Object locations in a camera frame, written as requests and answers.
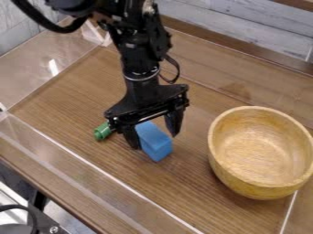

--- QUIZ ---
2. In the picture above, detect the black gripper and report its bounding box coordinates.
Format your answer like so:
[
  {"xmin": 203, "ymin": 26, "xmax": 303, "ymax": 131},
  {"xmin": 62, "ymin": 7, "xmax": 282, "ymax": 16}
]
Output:
[{"xmin": 104, "ymin": 79, "xmax": 189, "ymax": 150}]

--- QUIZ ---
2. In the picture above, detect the blue foam block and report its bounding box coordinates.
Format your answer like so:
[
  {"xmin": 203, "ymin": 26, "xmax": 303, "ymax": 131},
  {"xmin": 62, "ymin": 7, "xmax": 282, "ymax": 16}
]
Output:
[{"xmin": 135, "ymin": 122, "xmax": 172, "ymax": 162}]

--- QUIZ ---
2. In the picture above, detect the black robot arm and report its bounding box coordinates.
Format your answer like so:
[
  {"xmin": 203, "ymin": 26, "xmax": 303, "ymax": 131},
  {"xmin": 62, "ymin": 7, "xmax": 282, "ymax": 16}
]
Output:
[{"xmin": 10, "ymin": 0, "xmax": 189, "ymax": 149}]

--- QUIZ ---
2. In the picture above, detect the brown wooden bowl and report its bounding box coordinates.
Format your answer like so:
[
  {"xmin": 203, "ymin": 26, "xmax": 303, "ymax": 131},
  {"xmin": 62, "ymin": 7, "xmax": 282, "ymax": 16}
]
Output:
[{"xmin": 207, "ymin": 106, "xmax": 313, "ymax": 200}]

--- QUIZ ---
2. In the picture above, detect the green white dry-erase marker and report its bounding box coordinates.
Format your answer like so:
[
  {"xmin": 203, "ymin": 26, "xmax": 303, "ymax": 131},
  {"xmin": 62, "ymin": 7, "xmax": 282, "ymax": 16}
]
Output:
[{"xmin": 93, "ymin": 122, "xmax": 112, "ymax": 141}]

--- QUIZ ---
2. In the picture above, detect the clear acrylic tray wall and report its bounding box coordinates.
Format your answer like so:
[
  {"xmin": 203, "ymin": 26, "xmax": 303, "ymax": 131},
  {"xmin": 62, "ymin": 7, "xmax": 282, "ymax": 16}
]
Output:
[{"xmin": 0, "ymin": 18, "xmax": 313, "ymax": 234}]

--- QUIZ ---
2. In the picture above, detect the black metal table bracket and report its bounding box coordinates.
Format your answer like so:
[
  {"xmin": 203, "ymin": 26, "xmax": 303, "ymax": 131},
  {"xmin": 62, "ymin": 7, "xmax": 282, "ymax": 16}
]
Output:
[{"xmin": 26, "ymin": 191, "xmax": 66, "ymax": 234}]

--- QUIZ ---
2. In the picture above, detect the black cable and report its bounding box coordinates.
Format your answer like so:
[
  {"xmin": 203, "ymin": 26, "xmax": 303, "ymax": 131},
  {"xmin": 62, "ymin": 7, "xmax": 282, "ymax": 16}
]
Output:
[{"xmin": 0, "ymin": 204, "xmax": 40, "ymax": 234}]

